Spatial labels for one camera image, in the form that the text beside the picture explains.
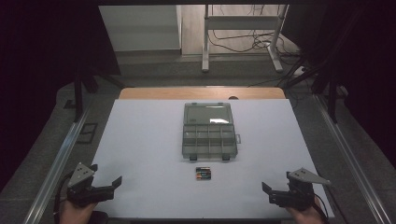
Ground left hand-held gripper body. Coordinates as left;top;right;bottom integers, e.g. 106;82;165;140
66;161;115;208

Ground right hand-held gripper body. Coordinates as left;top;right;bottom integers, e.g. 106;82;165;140
269;167;332;212

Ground clear grey compartment organizer box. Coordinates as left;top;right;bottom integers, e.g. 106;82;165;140
181;102;242;162

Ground person's right hand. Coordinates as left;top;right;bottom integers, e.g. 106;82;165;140
287;201;325;224

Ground person's left hand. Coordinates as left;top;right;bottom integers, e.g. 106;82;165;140
59;199;97;224

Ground white table cover sheet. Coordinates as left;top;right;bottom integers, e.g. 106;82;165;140
92;98;336;219

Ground black metal stand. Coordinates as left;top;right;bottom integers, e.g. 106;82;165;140
72;57;126;123
285;54;345;124

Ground white power strip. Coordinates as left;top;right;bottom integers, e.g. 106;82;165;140
291;65;308;78

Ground wooden table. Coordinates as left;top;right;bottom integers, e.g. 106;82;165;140
119;86;287;101

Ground white cabinet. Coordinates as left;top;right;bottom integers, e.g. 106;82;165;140
98;4;183;52

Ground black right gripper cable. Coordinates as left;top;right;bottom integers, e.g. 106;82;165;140
313;193;332;224

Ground aluminium rail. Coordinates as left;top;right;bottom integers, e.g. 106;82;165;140
313;92;396;224
22;102;92;224

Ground black floor cables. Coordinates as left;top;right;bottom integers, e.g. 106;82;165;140
207;4;302;64

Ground white metal desk frame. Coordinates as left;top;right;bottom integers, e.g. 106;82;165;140
201;4;290;75

